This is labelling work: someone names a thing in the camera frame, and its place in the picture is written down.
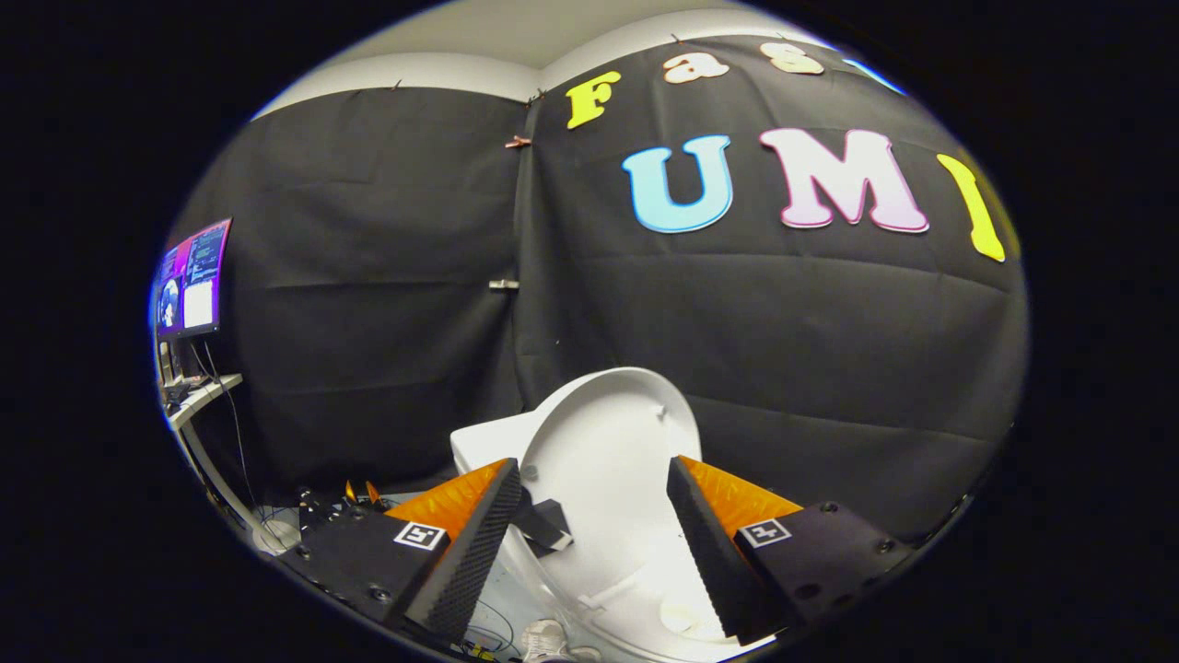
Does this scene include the dark equipment with orange parts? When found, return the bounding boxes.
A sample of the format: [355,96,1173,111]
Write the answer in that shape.
[293,479,392,524]

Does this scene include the white toilet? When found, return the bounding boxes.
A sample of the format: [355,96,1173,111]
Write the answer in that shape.
[449,412,776,663]

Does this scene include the person's white shoe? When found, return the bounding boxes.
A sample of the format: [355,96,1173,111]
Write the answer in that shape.
[519,619,601,663]

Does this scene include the black tape tab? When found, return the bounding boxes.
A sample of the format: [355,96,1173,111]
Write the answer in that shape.
[509,488,575,555]

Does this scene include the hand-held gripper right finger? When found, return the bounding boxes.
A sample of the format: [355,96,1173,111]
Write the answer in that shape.
[666,455,915,647]

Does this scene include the black floor cables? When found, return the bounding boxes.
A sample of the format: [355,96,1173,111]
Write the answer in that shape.
[458,597,523,661]

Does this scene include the computer monitor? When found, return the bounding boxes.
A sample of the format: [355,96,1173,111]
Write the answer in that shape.
[151,217,234,341]

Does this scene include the white desk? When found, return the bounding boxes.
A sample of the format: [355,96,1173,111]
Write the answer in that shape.
[164,372,302,557]

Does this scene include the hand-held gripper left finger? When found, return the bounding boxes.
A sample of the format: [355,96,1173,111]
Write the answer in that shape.
[276,458,523,646]

